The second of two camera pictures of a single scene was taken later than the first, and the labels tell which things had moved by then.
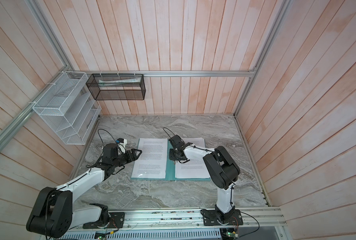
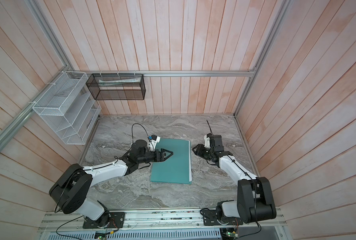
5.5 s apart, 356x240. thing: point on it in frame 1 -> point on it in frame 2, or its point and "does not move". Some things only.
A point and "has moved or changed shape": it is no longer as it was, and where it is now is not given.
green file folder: (154, 163) has moved or changed shape
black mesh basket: (117, 86) does not move
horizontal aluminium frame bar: (252, 72) does not move
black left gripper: (133, 154) -> (162, 158)
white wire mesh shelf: (69, 109) does not move
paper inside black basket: (119, 82) does not move
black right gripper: (171, 156) -> (200, 147)
